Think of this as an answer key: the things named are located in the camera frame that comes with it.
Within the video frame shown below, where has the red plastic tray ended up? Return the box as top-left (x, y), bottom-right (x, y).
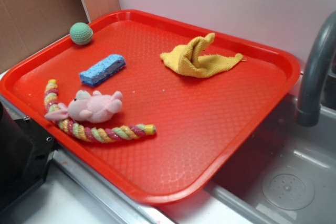
top-left (1, 10), bottom-right (300, 205)

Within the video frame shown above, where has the yellow cloth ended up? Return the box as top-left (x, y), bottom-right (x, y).
top-left (160, 33), bottom-right (245, 79)

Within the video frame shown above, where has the pink plush toy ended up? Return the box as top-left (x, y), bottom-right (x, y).
top-left (45, 90), bottom-right (123, 123)

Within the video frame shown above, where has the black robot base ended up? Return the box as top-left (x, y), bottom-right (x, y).
top-left (1, 104), bottom-right (55, 215)

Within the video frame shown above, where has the brown cardboard panel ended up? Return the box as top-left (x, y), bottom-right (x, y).
top-left (1, 0), bottom-right (120, 72)

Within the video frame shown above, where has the green ball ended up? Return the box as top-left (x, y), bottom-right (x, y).
top-left (69, 22), bottom-right (93, 46)

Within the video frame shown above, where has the blue sponge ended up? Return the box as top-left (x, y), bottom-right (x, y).
top-left (79, 54), bottom-right (126, 87)

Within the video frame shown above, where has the grey faucet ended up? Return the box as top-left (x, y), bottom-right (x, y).
top-left (295, 12), bottom-right (335, 127)

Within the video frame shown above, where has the multicolour twisted rope toy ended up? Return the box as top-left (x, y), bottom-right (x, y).
top-left (44, 79), bottom-right (156, 143)

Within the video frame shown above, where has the grey plastic sink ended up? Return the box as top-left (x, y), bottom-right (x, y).
top-left (162, 97), bottom-right (335, 223)

